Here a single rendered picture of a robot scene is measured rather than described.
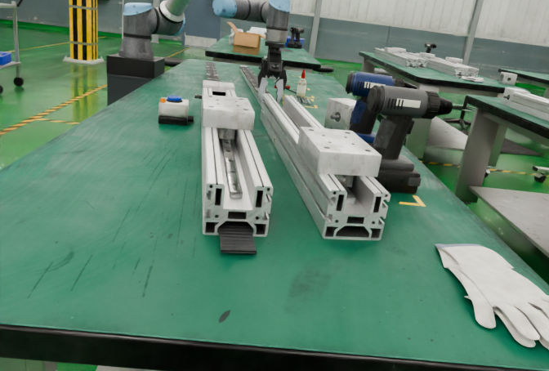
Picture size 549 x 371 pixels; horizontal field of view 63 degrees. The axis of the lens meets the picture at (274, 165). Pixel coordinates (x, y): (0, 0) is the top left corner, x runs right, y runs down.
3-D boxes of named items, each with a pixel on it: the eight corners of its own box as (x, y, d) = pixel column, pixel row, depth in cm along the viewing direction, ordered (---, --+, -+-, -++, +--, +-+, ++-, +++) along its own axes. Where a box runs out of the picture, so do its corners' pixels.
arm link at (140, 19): (118, 31, 197) (118, -2, 193) (145, 33, 206) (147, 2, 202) (131, 34, 189) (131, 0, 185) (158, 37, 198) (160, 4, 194)
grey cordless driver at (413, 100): (350, 177, 101) (368, 81, 94) (433, 185, 104) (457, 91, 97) (359, 190, 94) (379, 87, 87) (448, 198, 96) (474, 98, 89)
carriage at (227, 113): (200, 121, 111) (203, 93, 108) (244, 124, 113) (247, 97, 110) (201, 139, 96) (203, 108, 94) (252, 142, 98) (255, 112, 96)
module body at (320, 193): (260, 118, 146) (262, 93, 143) (289, 121, 148) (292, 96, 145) (322, 239, 71) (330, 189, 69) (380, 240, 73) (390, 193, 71)
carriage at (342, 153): (295, 158, 91) (300, 126, 89) (346, 162, 93) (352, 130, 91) (314, 188, 76) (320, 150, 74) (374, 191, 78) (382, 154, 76)
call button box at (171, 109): (160, 117, 133) (161, 96, 131) (193, 119, 134) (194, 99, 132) (158, 123, 125) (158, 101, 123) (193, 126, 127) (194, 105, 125)
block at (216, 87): (194, 107, 150) (195, 78, 147) (230, 110, 152) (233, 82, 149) (193, 113, 142) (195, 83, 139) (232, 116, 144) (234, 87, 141)
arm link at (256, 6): (234, -5, 157) (255, -3, 149) (258, 0, 164) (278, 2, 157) (232, 19, 159) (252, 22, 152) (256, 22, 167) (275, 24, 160)
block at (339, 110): (318, 127, 145) (322, 98, 142) (344, 126, 151) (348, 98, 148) (337, 136, 137) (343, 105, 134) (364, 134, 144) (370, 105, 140)
